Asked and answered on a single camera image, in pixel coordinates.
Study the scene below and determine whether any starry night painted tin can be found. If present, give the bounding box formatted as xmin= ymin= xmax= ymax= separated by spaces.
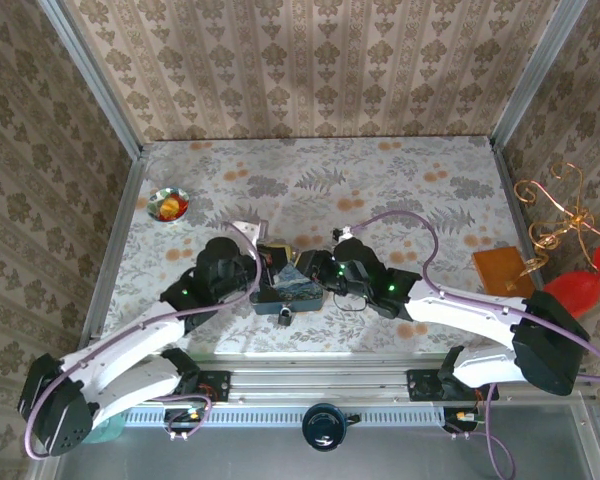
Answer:
xmin=248 ymin=263 xmax=326 ymax=317

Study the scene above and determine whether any colourful patterned small bowl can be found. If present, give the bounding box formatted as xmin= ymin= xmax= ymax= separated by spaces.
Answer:
xmin=147 ymin=187 xmax=190 ymax=223

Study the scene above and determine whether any floral tablecloth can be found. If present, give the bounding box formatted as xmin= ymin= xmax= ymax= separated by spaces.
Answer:
xmin=102 ymin=137 xmax=554 ymax=357

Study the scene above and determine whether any clear drinking glass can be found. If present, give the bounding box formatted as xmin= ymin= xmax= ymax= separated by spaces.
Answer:
xmin=149 ymin=158 xmax=179 ymax=184

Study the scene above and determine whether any dark blue mug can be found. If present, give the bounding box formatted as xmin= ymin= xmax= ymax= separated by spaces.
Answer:
xmin=301 ymin=402 xmax=355 ymax=452

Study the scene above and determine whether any grey metal shelf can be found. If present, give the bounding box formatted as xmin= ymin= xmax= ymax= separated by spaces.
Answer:
xmin=27 ymin=389 xmax=600 ymax=480

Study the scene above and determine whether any teal plastic cup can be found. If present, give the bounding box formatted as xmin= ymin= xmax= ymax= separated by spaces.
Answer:
xmin=86 ymin=413 xmax=127 ymax=446

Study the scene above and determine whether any large red teardrop ornament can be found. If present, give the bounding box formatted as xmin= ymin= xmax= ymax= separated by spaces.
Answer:
xmin=543 ymin=272 xmax=600 ymax=319

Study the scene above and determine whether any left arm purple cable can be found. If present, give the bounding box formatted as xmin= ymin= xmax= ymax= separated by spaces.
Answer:
xmin=23 ymin=221 xmax=262 ymax=460

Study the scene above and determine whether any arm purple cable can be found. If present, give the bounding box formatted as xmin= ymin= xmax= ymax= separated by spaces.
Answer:
xmin=349 ymin=210 xmax=600 ymax=480
xmin=23 ymin=221 xmax=262 ymax=460

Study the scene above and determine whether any thin black wire loop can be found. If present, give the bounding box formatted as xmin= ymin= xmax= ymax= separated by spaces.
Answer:
xmin=331 ymin=293 xmax=369 ymax=314

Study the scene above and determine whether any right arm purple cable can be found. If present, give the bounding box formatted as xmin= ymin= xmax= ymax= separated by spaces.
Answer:
xmin=349 ymin=210 xmax=600 ymax=480

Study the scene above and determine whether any aluminium table side rail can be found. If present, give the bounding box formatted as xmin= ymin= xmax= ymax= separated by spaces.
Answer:
xmin=77 ymin=154 xmax=149 ymax=354
xmin=490 ymin=142 xmax=584 ymax=364

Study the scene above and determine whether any aluminium mounting rail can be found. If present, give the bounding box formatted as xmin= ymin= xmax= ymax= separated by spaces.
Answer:
xmin=54 ymin=353 xmax=592 ymax=407

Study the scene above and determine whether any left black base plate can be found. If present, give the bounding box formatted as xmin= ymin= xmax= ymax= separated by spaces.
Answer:
xmin=179 ymin=368 xmax=232 ymax=402

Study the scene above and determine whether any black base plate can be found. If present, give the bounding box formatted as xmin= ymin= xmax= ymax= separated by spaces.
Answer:
xmin=179 ymin=368 xmax=232 ymax=402
xmin=407 ymin=368 xmax=500 ymax=402

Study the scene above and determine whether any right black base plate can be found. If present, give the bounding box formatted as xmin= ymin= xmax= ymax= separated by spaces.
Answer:
xmin=407 ymin=368 xmax=500 ymax=402

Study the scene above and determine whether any slotted grey cable duct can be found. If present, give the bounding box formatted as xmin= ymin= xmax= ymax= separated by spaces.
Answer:
xmin=123 ymin=404 xmax=447 ymax=427

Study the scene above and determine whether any aluminium frame post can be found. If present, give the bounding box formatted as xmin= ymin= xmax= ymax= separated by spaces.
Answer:
xmin=490 ymin=0 xmax=591 ymax=147
xmin=35 ymin=0 xmax=147 ymax=159

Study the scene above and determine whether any gold wire ornament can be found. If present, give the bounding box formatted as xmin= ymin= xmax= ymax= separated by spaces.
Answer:
xmin=513 ymin=160 xmax=600 ymax=292

